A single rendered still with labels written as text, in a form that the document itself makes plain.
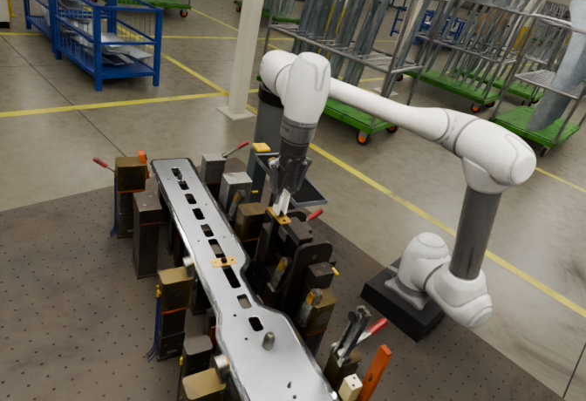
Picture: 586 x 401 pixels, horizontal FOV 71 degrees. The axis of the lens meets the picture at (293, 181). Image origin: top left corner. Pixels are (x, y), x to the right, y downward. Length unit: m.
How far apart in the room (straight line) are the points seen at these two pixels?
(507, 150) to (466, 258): 0.43
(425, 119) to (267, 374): 0.81
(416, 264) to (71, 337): 1.24
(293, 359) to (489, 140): 0.79
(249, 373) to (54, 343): 0.71
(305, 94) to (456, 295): 0.93
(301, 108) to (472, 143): 0.52
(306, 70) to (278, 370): 0.75
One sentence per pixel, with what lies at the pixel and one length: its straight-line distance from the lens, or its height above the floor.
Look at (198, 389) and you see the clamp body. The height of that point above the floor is 1.05.
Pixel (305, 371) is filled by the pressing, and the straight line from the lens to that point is 1.18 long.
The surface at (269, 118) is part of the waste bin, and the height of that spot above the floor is 0.46.
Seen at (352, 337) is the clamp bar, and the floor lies 1.14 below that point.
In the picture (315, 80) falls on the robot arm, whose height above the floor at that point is 1.68.
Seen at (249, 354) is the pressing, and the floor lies 1.00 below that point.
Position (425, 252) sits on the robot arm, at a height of 1.04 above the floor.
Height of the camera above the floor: 1.94
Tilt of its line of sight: 29 degrees down
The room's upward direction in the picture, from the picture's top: 14 degrees clockwise
